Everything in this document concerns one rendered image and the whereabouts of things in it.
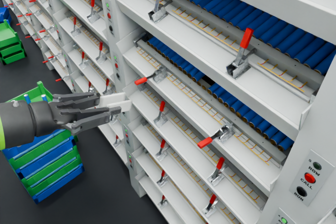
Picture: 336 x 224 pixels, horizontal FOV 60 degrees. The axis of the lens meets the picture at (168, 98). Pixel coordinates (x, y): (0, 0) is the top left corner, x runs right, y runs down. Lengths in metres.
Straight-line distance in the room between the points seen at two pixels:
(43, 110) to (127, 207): 1.08
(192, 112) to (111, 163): 1.12
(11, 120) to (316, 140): 0.53
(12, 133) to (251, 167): 0.49
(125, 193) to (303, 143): 1.30
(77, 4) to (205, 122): 0.80
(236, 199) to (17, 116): 0.56
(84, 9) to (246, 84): 0.85
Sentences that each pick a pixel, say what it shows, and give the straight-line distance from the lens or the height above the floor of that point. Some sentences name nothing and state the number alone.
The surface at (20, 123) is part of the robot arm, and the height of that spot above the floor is 1.04.
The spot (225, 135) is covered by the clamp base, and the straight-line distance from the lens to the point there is 0.68.
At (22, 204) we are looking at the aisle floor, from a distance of 1.82.
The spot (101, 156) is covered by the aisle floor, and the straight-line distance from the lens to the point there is 1.85.
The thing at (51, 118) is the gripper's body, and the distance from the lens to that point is 0.65.
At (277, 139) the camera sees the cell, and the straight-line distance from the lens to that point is 0.67.
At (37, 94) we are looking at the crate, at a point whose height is 0.50.
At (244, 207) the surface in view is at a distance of 0.83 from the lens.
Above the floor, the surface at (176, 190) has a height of 0.38.
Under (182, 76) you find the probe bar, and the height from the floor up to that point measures 0.97.
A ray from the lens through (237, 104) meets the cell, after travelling 0.72.
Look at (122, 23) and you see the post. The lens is 0.92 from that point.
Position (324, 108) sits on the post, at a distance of 0.46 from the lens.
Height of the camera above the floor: 1.46
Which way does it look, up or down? 43 degrees down
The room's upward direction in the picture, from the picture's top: straight up
